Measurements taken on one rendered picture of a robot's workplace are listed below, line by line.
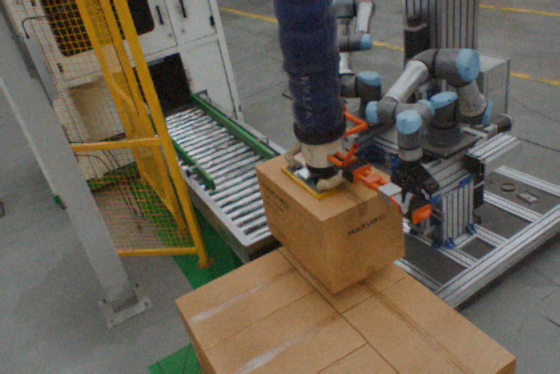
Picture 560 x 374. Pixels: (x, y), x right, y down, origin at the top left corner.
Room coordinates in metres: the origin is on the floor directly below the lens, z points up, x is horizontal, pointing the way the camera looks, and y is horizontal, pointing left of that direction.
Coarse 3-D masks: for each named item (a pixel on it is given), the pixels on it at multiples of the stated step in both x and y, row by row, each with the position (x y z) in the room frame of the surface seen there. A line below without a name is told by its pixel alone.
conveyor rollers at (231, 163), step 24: (168, 120) 4.31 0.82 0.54; (192, 120) 4.20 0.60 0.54; (192, 144) 3.75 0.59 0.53; (216, 144) 3.64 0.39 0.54; (240, 144) 3.54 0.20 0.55; (216, 168) 3.25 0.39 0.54; (240, 168) 3.19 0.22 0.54; (216, 192) 2.95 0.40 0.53; (240, 192) 2.85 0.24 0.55; (240, 216) 2.62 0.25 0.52; (264, 216) 2.59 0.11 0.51
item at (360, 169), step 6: (348, 162) 1.80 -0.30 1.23; (354, 162) 1.81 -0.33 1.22; (360, 162) 1.80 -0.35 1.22; (366, 162) 1.78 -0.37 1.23; (342, 168) 1.78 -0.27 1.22; (348, 168) 1.77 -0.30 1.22; (354, 168) 1.76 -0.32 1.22; (360, 168) 1.73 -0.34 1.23; (366, 168) 1.74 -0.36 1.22; (342, 174) 1.78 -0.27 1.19; (348, 174) 1.74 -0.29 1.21; (354, 174) 1.72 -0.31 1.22; (360, 174) 1.73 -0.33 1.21; (348, 180) 1.74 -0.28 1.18; (354, 180) 1.72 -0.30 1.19
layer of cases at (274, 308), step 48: (240, 288) 1.96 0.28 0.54; (288, 288) 1.89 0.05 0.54; (384, 288) 1.77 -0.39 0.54; (192, 336) 1.80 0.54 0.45; (240, 336) 1.66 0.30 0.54; (288, 336) 1.60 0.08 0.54; (336, 336) 1.54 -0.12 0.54; (384, 336) 1.49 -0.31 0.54; (432, 336) 1.44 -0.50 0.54; (480, 336) 1.40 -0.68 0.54
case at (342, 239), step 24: (264, 168) 2.16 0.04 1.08; (264, 192) 2.15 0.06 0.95; (288, 192) 1.91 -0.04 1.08; (360, 192) 1.80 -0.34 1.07; (288, 216) 1.94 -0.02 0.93; (312, 216) 1.73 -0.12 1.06; (336, 216) 1.68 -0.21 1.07; (360, 216) 1.72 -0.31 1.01; (384, 216) 1.77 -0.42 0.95; (288, 240) 1.99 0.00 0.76; (312, 240) 1.76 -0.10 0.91; (336, 240) 1.67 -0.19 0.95; (360, 240) 1.72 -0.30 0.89; (384, 240) 1.77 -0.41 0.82; (312, 264) 1.79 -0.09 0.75; (336, 264) 1.67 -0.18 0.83; (360, 264) 1.71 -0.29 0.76; (384, 264) 1.76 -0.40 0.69; (336, 288) 1.66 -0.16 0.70
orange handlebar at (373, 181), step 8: (344, 112) 2.30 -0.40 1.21; (352, 120) 2.22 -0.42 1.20; (360, 120) 2.18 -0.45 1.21; (352, 128) 2.12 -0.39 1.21; (360, 128) 2.12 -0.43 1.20; (344, 136) 2.09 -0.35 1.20; (336, 152) 1.93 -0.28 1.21; (336, 160) 1.86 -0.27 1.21; (360, 176) 1.71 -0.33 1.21; (368, 176) 1.69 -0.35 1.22; (376, 176) 1.68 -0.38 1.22; (368, 184) 1.65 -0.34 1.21; (376, 184) 1.66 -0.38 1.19; (384, 184) 1.62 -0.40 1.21; (392, 200) 1.52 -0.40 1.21; (424, 216) 1.39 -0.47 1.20
